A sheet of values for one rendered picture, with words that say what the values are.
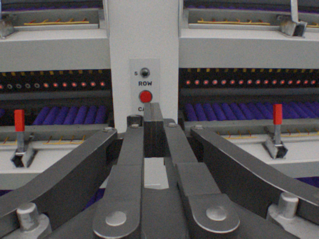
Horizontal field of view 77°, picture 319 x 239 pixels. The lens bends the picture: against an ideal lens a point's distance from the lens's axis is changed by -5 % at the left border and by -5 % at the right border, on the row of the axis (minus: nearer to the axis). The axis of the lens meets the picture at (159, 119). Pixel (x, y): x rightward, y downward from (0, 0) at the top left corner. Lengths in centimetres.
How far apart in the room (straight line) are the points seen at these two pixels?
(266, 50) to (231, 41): 6
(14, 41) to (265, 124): 43
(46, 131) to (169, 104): 23
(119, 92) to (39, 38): 13
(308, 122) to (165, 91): 31
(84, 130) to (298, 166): 39
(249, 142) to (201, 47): 20
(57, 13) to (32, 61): 9
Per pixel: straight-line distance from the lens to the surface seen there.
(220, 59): 33
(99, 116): 44
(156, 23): 31
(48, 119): 46
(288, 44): 37
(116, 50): 31
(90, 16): 39
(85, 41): 32
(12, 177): 42
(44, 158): 41
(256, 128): 44
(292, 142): 47
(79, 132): 41
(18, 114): 40
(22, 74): 53
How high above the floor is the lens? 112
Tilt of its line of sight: 16 degrees down
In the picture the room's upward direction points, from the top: straight up
